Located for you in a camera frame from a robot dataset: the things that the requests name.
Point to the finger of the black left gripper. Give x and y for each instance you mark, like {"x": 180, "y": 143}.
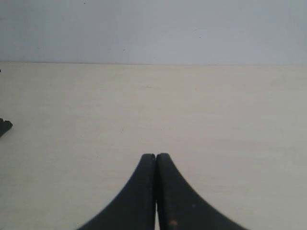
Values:
{"x": 5, "y": 126}

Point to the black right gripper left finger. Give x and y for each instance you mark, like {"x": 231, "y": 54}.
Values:
{"x": 134, "y": 206}

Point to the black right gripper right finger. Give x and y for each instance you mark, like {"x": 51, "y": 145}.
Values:
{"x": 180, "y": 207}

